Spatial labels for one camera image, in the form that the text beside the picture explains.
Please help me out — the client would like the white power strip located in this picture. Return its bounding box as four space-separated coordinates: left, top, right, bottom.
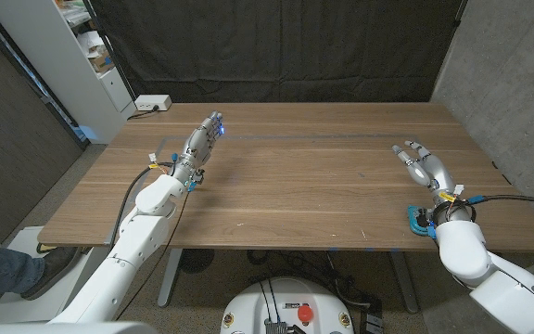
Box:
133 94 173 112

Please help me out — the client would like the black power strip cord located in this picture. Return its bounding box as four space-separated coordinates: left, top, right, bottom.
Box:
126 105 160 121

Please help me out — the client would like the white paper stack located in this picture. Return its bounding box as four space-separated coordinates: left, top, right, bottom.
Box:
75 30 106 59

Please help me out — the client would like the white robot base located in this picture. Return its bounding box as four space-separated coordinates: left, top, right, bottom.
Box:
219 276 355 334

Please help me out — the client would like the white shelf cabinet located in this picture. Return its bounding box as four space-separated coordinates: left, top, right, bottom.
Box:
0 0 137 145

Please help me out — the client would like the white floor platform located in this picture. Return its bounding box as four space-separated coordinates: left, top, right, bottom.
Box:
0 225 106 325

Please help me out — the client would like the grey tape rectangle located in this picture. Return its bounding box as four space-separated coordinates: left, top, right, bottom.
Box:
104 134 486 247

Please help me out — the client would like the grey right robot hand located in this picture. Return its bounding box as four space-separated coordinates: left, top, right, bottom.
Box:
390 140 468 211

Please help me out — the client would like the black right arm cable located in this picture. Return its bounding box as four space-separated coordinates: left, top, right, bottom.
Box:
464 193 534 209

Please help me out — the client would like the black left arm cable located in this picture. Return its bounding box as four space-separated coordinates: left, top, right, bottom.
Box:
108 161 175 251

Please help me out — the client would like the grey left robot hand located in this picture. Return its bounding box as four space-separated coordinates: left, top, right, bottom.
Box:
172 109 225 183

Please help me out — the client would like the grey table leg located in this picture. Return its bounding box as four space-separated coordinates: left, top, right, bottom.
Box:
389 250 420 315
157 248 184 308

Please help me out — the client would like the person's dark shoe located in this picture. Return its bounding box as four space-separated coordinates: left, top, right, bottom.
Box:
19 245 82 302

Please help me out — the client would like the round black floor device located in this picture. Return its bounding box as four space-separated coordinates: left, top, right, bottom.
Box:
178 249 216 274

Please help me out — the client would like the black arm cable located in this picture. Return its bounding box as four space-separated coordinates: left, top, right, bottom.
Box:
108 161 175 251
464 193 534 209

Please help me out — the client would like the red emergency stop button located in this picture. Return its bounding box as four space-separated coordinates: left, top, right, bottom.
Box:
297 304 315 325

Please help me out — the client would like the black backdrop stand pole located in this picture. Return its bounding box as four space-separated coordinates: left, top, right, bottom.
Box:
81 0 137 102

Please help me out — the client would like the cardboard box with blue tape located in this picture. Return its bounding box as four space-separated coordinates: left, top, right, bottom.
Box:
88 49 116 74

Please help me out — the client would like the black backdrop curtain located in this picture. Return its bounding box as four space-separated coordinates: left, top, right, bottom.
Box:
83 0 467 104

